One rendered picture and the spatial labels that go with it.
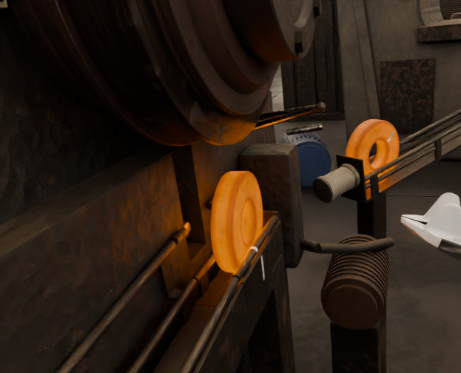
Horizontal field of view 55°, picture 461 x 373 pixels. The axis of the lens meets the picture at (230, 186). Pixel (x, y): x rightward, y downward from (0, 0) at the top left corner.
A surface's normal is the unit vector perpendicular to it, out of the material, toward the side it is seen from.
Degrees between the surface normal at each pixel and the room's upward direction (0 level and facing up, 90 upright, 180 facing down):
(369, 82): 90
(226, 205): 49
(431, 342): 0
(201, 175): 90
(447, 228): 89
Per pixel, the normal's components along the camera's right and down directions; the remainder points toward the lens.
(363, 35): -0.57, 0.34
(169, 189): 0.93, 0.01
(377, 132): 0.56, 0.21
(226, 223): -0.35, -0.06
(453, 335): -0.12, -0.94
